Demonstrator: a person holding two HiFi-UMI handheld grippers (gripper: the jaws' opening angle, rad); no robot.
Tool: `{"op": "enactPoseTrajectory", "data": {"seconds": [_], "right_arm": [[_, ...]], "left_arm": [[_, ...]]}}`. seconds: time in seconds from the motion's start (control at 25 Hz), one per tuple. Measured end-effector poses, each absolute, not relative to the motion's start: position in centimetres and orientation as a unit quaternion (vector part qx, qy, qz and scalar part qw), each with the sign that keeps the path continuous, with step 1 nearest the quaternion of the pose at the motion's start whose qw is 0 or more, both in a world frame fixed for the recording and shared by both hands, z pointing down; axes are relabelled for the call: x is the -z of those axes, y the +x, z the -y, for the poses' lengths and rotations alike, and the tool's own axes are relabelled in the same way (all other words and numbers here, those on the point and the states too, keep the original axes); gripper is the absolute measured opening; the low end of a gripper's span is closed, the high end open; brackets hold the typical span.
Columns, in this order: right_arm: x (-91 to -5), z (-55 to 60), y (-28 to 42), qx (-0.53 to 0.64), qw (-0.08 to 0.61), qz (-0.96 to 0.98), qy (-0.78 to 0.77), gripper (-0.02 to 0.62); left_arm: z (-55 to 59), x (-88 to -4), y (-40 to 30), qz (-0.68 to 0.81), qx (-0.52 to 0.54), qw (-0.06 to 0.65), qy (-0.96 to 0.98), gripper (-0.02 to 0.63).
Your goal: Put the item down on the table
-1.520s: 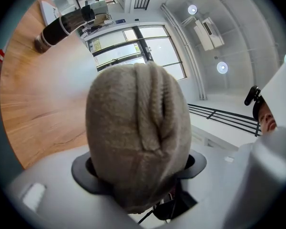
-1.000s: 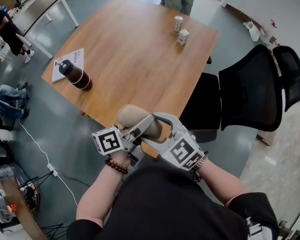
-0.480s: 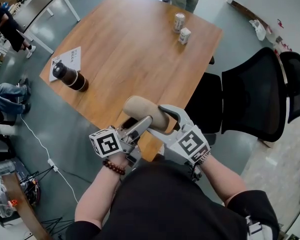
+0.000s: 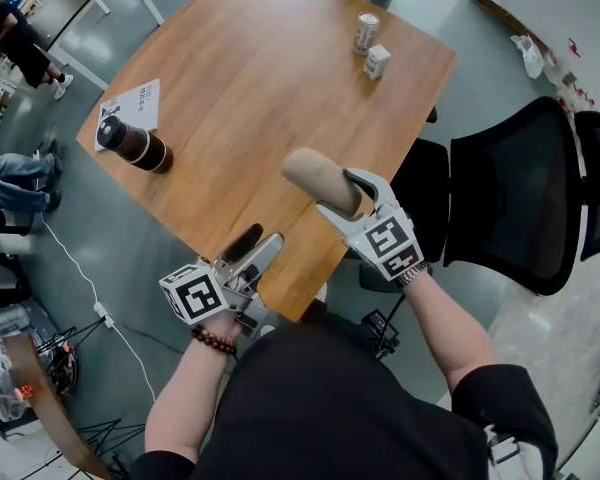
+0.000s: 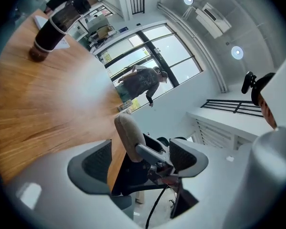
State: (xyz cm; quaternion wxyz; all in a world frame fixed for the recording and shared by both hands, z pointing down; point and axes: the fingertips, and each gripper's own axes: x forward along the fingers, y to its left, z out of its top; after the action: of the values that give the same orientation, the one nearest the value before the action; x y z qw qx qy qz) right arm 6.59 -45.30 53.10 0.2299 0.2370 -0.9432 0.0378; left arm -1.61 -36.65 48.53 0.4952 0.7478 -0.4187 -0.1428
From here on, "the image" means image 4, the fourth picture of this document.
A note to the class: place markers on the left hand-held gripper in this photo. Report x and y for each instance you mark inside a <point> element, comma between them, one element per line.
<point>197,295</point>

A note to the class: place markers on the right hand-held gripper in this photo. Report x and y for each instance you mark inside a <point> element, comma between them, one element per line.
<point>387,243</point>

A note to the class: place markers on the beige cylindrical object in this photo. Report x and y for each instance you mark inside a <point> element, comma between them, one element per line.
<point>320,180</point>

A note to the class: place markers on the person's right forearm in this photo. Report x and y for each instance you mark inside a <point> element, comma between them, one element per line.
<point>445,333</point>

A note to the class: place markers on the person's left forearm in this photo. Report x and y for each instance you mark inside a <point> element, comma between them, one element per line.
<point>185,398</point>

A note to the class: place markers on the silver metal wristwatch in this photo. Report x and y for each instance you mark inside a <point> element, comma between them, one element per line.
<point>414,273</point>

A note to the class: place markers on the small white drink carton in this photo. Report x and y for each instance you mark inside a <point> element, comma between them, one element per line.
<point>376,63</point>

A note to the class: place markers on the black mesh office chair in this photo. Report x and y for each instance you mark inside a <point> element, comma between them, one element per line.
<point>510,193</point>

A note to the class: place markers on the wooden table with white legs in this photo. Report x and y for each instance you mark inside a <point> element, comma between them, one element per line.
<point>260,93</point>

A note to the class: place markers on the dark insulated bottle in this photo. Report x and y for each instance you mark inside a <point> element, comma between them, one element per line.
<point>140,145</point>

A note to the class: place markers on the white power strip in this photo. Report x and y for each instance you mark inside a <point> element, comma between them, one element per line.
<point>104,314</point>

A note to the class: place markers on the white drink can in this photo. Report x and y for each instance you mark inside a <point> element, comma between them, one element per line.
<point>366,35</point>

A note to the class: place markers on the white booklet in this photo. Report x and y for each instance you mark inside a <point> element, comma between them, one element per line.
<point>135,105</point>

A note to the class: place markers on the person's black shirt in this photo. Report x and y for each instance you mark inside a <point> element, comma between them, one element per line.
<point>355,408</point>

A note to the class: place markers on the white plastic bag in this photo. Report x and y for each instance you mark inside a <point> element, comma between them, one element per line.
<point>530,55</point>

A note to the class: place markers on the curved wooden desk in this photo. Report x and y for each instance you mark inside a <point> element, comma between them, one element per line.
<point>50,408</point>

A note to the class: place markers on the red snack packet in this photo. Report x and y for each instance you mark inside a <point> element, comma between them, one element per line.
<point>25,393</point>

